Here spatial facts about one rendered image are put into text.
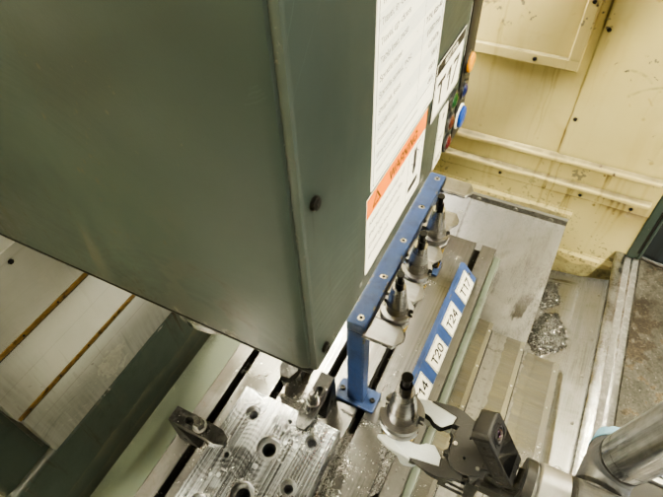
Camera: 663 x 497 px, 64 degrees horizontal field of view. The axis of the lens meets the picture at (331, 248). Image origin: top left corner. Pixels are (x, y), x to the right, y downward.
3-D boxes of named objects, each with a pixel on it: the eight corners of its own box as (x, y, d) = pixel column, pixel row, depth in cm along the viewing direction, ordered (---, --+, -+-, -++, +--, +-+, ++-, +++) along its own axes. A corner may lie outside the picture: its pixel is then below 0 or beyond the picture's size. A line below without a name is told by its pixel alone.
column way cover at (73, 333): (187, 299, 143) (126, 148, 105) (56, 459, 116) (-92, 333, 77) (173, 293, 145) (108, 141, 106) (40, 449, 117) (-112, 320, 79)
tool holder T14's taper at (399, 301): (391, 294, 102) (393, 272, 97) (412, 303, 101) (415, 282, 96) (381, 311, 100) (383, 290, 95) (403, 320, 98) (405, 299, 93)
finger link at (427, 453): (372, 466, 77) (436, 480, 75) (374, 452, 72) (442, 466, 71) (376, 446, 79) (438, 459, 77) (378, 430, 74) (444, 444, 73)
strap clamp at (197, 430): (237, 451, 116) (224, 423, 104) (228, 464, 114) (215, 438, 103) (188, 425, 120) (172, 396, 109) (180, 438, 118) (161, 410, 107)
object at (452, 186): (476, 186, 124) (476, 183, 124) (469, 200, 121) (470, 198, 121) (447, 178, 127) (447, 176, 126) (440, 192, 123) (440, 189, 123)
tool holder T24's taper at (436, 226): (427, 222, 115) (430, 199, 110) (447, 226, 114) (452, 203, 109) (422, 236, 112) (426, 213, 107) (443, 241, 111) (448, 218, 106)
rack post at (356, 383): (381, 394, 123) (388, 325, 101) (372, 414, 120) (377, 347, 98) (342, 378, 126) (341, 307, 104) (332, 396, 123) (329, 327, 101)
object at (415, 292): (427, 288, 105) (428, 285, 105) (418, 308, 102) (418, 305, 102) (395, 276, 107) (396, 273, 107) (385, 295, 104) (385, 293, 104)
